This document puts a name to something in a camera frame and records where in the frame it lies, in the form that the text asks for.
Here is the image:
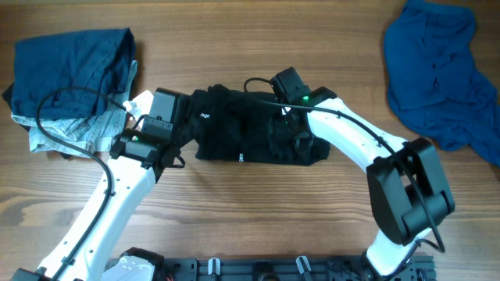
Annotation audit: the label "black t-shirt with logo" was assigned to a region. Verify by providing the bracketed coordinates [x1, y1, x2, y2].
[188, 84, 330, 166]

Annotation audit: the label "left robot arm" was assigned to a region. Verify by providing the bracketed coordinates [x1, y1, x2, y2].
[13, 88, 190, 280]

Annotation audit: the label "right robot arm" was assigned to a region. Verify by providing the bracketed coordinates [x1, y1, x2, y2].
[269, 67, 455, 280]

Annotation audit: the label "folded light blue jeans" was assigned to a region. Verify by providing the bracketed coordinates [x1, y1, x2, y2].
[11, 59, 138, 158]

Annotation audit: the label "folded dark navy garment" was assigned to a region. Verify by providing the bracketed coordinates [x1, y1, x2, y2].
[10, 28, 136, 119]

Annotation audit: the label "crumpled blue shirt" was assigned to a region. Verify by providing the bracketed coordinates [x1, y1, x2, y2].
[384, 1, 499, 165]

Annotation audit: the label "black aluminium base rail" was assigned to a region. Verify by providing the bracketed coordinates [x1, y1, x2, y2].
[103, 255, 437, 281]

